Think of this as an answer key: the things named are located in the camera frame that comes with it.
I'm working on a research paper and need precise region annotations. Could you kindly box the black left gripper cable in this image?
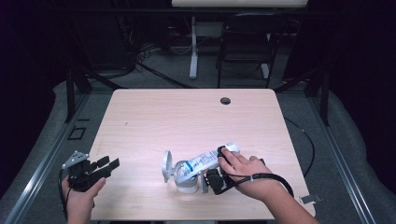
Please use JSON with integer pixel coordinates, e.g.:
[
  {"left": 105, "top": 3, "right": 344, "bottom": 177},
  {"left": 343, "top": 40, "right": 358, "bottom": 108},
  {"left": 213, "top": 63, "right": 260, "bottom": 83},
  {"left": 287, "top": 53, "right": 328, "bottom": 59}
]
[{"left": 57, "top": 168, "right": 73, "bottom": 222}]

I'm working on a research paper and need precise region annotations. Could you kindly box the thick black floor cable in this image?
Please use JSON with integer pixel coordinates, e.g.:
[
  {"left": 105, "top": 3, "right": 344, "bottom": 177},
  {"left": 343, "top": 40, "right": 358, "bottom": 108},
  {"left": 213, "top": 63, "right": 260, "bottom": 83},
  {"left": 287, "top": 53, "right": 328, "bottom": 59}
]
[{"left": 134, "top": 60, "right": 195, "bottom": 90}]

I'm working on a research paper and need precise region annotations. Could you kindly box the black metal frame post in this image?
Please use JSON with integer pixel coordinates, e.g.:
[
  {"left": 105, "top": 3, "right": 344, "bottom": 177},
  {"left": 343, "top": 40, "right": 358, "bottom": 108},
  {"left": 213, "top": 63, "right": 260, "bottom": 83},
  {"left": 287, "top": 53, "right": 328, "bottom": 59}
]
[{"left": 64, "top": 65, "right": 77, "bottom": 124}]

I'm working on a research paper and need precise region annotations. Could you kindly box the black folding chair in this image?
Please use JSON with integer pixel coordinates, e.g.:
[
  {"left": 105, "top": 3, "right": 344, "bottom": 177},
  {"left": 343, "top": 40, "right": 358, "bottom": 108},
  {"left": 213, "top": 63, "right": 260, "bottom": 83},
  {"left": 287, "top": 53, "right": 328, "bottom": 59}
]
[{"left": 216, "top": 12, "right": 289, "bottom": 90}]

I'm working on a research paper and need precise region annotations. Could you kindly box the grey tape strip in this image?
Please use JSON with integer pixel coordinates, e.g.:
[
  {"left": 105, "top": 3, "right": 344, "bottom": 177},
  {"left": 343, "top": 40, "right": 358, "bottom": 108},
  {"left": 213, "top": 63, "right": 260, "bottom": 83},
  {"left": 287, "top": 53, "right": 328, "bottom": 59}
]
[{"left": 299, "top": 193, "right": 322, "bottom": 205}]

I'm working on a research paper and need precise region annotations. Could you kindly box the person's right hand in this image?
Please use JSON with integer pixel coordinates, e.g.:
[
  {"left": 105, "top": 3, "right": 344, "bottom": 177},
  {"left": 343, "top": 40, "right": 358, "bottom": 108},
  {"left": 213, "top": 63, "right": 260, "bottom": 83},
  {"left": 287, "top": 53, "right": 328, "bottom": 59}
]
[{"left": 218, "top": 147, "right": 282, "bottom": 202}]

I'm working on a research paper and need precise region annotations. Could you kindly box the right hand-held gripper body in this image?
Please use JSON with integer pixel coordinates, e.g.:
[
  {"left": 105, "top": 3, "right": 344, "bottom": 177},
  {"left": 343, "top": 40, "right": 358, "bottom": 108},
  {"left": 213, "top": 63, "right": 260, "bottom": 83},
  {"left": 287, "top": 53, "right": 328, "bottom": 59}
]
[{"left": 200, "top": 166, "right": 241, "bottom": 196}]

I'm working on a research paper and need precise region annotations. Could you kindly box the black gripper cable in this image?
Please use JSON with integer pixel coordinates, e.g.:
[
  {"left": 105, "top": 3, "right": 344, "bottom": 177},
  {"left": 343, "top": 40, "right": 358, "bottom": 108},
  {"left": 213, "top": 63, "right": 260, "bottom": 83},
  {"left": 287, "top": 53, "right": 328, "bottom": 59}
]
[
  {"left": 57, "top": 168, "right": 73, "bottom": 222},
  {"left": 222, "top": 158, "right": 295, "bottom": 198}
]

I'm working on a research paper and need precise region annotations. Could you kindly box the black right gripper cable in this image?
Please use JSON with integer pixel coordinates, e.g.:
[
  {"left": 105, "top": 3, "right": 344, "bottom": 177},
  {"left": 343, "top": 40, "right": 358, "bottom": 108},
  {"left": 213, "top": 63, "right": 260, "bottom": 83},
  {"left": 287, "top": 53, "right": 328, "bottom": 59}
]
[{"left": 222, "top": 158, "right": 295, "bottom": 198}]

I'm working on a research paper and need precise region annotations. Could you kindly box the thin black floor cable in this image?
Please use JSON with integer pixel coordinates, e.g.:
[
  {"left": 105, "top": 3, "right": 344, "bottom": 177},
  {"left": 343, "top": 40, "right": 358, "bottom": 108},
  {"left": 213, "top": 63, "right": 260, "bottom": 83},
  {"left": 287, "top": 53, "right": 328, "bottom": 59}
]
[{"left": 283, "top": 116, "right": 317, "bottom": 178}]

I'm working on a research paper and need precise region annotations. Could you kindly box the clear jar with white lid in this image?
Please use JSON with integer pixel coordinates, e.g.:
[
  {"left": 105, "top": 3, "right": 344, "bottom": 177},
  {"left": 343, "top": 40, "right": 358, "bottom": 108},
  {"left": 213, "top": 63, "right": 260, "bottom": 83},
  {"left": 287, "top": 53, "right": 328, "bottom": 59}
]
[{"left": 161, "top": 149, "right": 201, "bottom": 195}]

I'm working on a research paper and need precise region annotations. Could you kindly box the white desk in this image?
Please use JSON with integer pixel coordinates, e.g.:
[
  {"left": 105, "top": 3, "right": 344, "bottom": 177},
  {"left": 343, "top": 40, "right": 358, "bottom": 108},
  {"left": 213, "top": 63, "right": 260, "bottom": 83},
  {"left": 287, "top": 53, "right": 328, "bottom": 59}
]
[{"left": 171, "top": 0, "right": 309, "bottom": 80}]

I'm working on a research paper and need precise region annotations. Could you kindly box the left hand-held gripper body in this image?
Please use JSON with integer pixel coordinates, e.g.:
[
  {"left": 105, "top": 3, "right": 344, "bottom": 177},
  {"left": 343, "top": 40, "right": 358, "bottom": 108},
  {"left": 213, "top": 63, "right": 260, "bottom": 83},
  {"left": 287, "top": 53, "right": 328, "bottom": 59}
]
[{"left": 61, "top": 150, "right": 107, "bottom": 193}]

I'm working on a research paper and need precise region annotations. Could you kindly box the person's left hand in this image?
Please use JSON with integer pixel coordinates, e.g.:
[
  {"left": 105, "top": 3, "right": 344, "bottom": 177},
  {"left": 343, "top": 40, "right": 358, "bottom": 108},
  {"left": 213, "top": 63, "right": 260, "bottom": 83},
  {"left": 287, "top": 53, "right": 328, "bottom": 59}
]
[{"left": 61, "top": 175, "right": 107, "bottom": 218}]

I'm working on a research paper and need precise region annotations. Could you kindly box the aluminium floor rail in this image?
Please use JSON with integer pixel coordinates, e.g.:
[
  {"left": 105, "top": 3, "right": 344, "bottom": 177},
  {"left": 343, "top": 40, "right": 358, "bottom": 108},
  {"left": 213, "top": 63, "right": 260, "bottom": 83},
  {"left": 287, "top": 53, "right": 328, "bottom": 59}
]
[
  {"left": 306, "top": 92, "right": 378, "bottom": 224},
  {"left": 2, "top": 92, "right": 92, "bottom": 224}
]

